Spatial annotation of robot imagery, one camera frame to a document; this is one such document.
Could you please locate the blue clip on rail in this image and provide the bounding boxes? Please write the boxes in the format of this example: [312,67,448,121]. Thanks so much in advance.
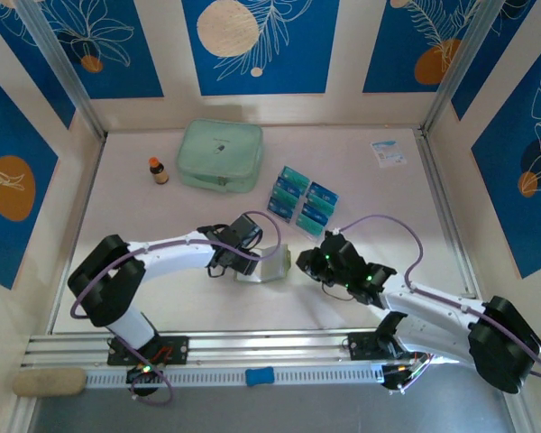
[245,367,276,388]

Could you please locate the aluminium corner post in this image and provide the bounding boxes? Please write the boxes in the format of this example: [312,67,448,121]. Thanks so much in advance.
[14,0,108,140]
[421,0,511,133]

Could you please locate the white slotted cable duct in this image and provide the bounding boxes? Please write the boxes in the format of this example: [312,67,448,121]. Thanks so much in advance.
[84,364,387,389]

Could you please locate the mint green zip pouch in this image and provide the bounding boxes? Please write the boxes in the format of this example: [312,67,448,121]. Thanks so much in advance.
[175,118,265,194]

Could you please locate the aluminium front rail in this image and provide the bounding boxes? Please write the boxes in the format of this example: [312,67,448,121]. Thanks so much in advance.
[20,323,479,369]

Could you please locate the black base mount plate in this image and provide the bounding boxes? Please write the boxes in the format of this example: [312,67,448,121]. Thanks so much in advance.
[347,331,416,362]
[106,336,189,366]

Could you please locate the brown bottle orange cap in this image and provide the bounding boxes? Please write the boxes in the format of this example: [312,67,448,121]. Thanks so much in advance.
[148,157,170,186]

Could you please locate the blue credit card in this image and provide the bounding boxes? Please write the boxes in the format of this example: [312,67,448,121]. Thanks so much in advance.
[266,198,297,222]
[299,203,333,226]
[307,180,340,203]
[275,176,304,196]

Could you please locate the blue floral wall panel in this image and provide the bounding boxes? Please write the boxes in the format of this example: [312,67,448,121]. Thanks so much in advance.
[181,0,341,97]
[362,0,495,95]
[471,42,541,280]
[0,0,77,131]
[450,0,541,121]
[40,0,165,100]
[0,62,60,290]

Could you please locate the black electronics board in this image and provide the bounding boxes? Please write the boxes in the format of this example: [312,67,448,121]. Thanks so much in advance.
[125,364,164,385]
[381,351,434,392]

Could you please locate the white blue sachet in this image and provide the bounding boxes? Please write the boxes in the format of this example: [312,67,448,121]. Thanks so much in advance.
[371,139,408,169]

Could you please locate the blue packets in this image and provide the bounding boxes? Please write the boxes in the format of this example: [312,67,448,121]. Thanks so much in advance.
[264,164,343,239]

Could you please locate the beige foam block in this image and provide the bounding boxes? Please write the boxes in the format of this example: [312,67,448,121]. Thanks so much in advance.
[12,367,87,398]

